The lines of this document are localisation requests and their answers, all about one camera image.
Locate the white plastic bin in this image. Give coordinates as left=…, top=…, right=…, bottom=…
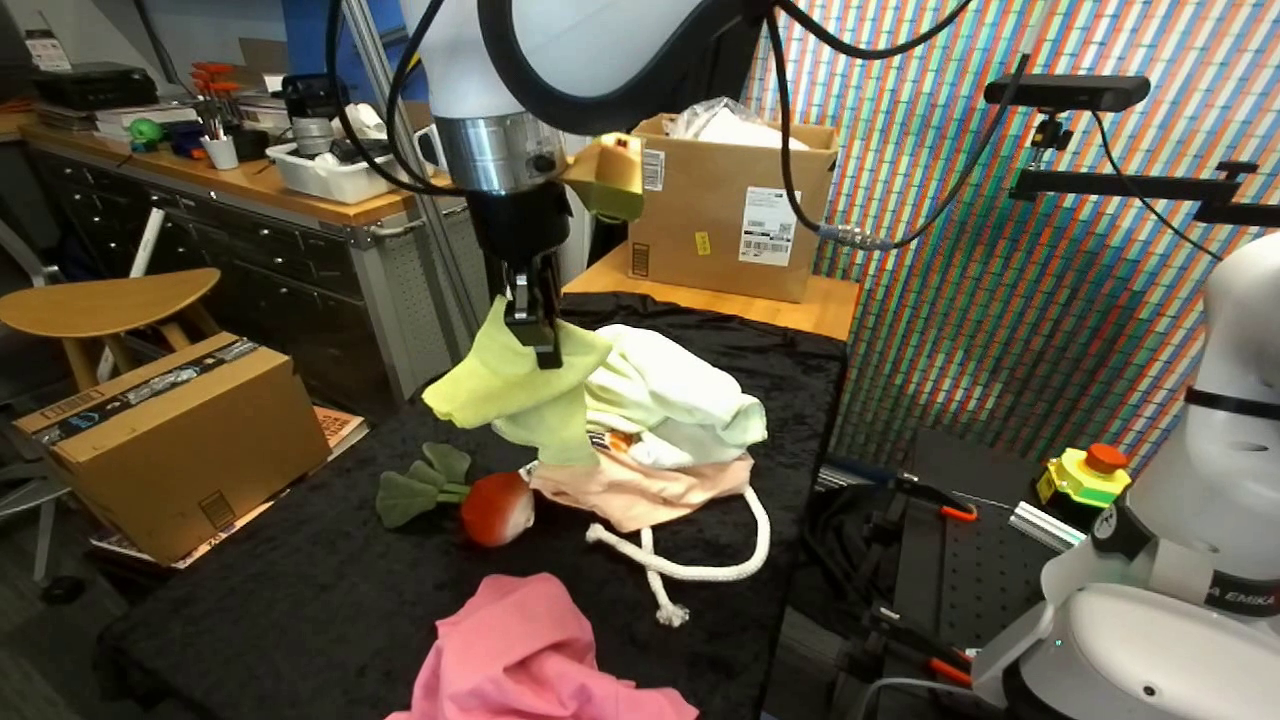
left=268, top=138, right=407, bottom=204

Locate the yellow emergency stop button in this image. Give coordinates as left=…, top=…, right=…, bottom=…
left=1038, top=441, right=1131, bottom=511

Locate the large pale green towel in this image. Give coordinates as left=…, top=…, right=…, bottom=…
left=586, top=322, right=768, bottom=466

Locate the small yellow-green cloth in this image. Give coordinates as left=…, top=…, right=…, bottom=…
left=420, top=301, right=612, bottom=466

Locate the cardboard box on floor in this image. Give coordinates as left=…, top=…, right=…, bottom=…
left=18, top=333, right=329, bottom=565

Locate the black table cloth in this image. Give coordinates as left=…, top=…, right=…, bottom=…
left=96, top=294, right=850, bottom=720

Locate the cardboard box on table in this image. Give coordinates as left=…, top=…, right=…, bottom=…
left=630, top=100, right=835, bottom=301

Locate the white rope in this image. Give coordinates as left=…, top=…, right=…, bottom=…
left=582, top=481, right=775, bottom=633

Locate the wooden stool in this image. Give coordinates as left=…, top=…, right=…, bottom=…
left=0, top=269, right=220, bottom=388

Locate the wooden workbench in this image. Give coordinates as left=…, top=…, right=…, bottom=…
left=4, top=108, right=477, bottom=402

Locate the pink cloth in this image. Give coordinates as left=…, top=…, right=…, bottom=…
left=386, top=570, right=701, bottom=720

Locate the red radish plush toy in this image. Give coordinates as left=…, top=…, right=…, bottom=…
left=375, top=443, right=535, bottom=548

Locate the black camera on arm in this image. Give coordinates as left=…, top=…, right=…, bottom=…
left=981, top=73, right=1280, bottom=232

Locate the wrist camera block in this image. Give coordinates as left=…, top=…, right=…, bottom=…
left=565, top=132, right=646, bottom=222

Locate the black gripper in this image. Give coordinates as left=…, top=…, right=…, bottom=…
left=469, top=184, right=569, bottom=367

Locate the peach printed t-shirt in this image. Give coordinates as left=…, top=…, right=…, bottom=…
left=521, top=428, right=751, bottom=530

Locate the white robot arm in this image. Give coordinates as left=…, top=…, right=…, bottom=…
left=405, top=0, right=1280, bottom=720

